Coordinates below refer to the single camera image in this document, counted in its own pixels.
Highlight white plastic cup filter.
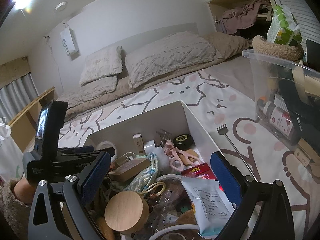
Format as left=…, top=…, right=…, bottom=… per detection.
left=95, top=141, right=118, bottom=163

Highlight white rectangular box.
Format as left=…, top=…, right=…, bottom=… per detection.
left=133, top=133, right=145, bottom=156

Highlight round wooden lid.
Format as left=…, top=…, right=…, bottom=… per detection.
left=104, top=191, right=149, bottom=234

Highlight white cord loop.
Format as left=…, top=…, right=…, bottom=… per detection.
left=141, top=180, right=167, bottom=198

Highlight black round tin gold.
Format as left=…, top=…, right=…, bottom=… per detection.
left=173, top=134, right=194, bottom=151

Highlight light blue foil pouch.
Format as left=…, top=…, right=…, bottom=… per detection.
left=181, top=177, right=234, bottom=239

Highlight left hand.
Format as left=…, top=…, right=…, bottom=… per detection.
left=13, top=177, right=37, bottom=204

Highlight engraved wooden block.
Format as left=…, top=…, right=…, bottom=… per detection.
left=108, top=158, right=151, bottom=183

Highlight red foil packet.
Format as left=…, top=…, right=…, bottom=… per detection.
left=181, top=163, right=216, bottom=180

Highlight white tote bag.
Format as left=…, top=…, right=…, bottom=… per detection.
left=0, top=118, right=24, bottom=182

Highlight wooden bedside shelf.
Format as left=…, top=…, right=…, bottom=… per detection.
left=9, top=87, right=55, bottom=153

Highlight metal back scratcher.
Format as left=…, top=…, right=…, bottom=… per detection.
left=216, top=124, right=257, bottom=181

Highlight pink scissors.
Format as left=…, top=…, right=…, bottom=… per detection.
left=164, top=139, right=202, bottom=172

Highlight grey curtain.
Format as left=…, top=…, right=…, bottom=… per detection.
left=1, top=73, right=39, bottom=122

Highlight white storage box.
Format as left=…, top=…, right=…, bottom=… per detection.
left=61, top=100, right=253, bottom=240

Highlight red label bottle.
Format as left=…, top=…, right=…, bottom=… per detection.
left=263, top=101, right=297, bottom=141

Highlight bunny print bedspread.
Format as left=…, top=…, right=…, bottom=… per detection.
left=59, top=70, right=319, bottom=239

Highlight small beige pillow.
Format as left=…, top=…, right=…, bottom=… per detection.
left=79, top=46, right=123, bottom=86

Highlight white hanging sweet sign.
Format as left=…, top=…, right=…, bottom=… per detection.
left=60, top=23, right=79, bottom=56

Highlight clear plastic storage bin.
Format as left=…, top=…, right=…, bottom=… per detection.
left=242, top=49, right=319, bottom=180

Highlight large beige pillow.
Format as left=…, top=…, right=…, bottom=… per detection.
left=125, top=31, right=222, bottom=89

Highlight folded beige blanket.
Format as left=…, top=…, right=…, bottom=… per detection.
left=58, top=32, right=249, bottom=121

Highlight ceiling smoke detector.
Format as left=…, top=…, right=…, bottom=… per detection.
left=55, top=1, right=68, bottom=11

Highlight beige fluffy basket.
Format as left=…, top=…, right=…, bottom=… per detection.
left=252, top=35, right=304, bottom=61

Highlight green tissue pack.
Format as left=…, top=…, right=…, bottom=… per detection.
left=266, top=5, right=302, bottom=47

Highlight pile of clothes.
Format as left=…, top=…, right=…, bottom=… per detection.
left=217, top=0, right=272, bottom=35

